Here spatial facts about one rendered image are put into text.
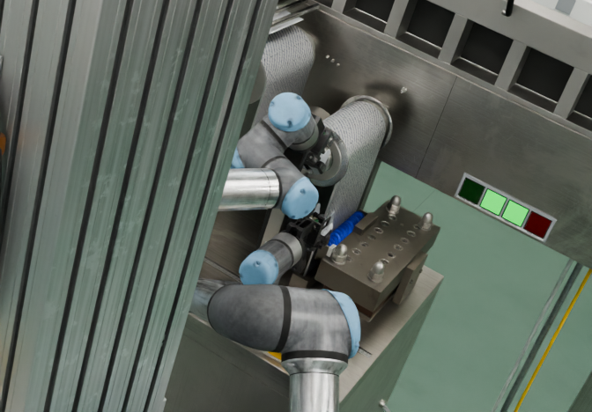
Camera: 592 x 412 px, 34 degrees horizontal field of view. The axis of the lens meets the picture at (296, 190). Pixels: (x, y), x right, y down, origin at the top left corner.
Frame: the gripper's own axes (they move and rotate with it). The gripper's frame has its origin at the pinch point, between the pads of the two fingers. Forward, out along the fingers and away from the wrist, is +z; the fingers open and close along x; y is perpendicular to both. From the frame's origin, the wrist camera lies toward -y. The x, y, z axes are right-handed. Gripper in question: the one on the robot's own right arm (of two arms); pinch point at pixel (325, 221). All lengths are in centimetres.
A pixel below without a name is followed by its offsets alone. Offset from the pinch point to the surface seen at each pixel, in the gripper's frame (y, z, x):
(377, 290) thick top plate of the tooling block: -6.1, -6.0, -19.1
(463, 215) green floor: -109, 238, 6
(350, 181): 8.5, 7.1, -0.2
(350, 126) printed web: 22.0, 6.2, 4.1
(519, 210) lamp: 10.7, 29.8, -36.6
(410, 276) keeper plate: -9.0, 10.5, -21.7
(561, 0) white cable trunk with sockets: 2, 258, 8
